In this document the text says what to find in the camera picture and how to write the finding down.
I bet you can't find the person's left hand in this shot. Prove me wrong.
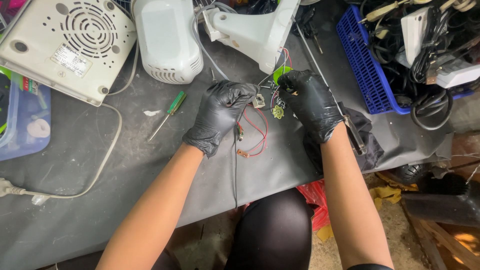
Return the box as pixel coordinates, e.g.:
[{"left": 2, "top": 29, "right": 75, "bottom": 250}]
[{"left": 182, "top": 80, "right": 260, "bottom": 159}]

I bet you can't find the person's right hand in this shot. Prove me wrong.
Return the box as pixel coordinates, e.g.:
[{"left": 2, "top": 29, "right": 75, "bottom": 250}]
[{"left": 277, "top": 70, "right": 346, "bottom": 145}]

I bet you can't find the green round cap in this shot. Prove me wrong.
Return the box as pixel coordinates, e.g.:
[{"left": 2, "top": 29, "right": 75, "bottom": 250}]
[{"left": 272, "top": 66, "right": 293, "bottom": 85}]

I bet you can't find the blue plastic basket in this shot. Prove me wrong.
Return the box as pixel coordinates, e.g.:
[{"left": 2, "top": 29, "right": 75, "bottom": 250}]
[{"left": 336, "top": 4, "right": 475, "bottom": 115}]

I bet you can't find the white fan motor housing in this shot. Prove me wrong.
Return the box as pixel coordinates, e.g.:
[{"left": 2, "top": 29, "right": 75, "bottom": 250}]
[{"left": 131, "top": 0, "right": 205, "bottom": 85}]

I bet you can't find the black cloth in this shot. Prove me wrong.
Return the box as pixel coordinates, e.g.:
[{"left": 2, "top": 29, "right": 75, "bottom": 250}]
[{"left": 302, "top": 101, "right": 385, "bottom": 174}]

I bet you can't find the red plastic bag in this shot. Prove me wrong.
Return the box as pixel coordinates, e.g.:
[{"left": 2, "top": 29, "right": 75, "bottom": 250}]
[{"left": 296, "top": 179, "right": 332, "bottom": 232}]

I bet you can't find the yellow crumpled paper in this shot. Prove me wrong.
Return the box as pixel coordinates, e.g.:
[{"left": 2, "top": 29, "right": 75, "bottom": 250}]
[{"left": 368, "top": 172, "right": 419, "bottom": 211}]

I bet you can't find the person's leg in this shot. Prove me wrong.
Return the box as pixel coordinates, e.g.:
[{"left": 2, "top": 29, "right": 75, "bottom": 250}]
[{"left": 224, "top": 187, "right": 315, "bottom": 270}]

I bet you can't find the black round grille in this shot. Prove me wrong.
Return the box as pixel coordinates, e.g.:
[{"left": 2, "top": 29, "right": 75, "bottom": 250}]
[{"left": 391, "top": 163, "right": 433, "bottom": 185}]

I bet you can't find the grey table cover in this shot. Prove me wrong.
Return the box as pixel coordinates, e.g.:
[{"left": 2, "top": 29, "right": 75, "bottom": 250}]
[{"left": 0, "top": 0, "right": 455, "bottom": 270}]

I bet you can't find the white appliance base with vents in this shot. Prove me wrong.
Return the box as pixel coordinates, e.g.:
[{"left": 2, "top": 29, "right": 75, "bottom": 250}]
[{"left": 0, "top": 0, "right": 138, "bottom": 107}]

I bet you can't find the clear blue plastic container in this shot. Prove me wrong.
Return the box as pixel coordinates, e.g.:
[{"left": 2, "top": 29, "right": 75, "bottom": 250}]
[{"left": 0, "top": 71, "right": 52, "bottom": 162}]

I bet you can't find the red wire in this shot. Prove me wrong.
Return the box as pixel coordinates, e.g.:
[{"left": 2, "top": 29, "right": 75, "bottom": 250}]
[{"left": 236, "top": 88, "right": 269, "bottom": 157}]

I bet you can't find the grey fan cable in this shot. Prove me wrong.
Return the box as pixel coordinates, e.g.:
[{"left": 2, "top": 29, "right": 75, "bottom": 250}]
[{"left": 191, "top": 2, "right": 241, "bottom": 82}]

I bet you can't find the green-handled screwdriver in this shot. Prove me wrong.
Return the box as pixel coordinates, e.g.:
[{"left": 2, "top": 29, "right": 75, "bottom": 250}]
[{"left": 148, "top": 91, "right": 187, "bottom": 142}]

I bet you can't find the white fan neck bracket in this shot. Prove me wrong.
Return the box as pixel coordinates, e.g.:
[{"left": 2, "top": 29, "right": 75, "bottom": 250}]
[{"left": 203, "top": 0, "right": 301, "bottom": 75}]

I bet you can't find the clear-handled long screwdriver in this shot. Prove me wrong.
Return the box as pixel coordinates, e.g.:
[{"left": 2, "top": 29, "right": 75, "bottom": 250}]
[{"left": 292, "top": 17, "right": 368, "bottom": 156}]

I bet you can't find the thin black wire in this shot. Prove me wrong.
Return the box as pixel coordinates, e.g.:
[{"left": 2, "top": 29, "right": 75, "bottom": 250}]
[{"left": 233, "top": 124, "right": 239, "bottom": 209}]

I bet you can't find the heap of cables and adapters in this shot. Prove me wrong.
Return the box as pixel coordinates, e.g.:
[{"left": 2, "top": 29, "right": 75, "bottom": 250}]
[{"left": 357, "top": 0, "right": 480, "bottom": 131}]

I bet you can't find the white power cord with plug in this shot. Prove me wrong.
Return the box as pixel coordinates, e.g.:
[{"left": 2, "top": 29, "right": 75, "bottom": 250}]
[{"left": 0, "top": 103, "right": 124, "bottom": 200}]

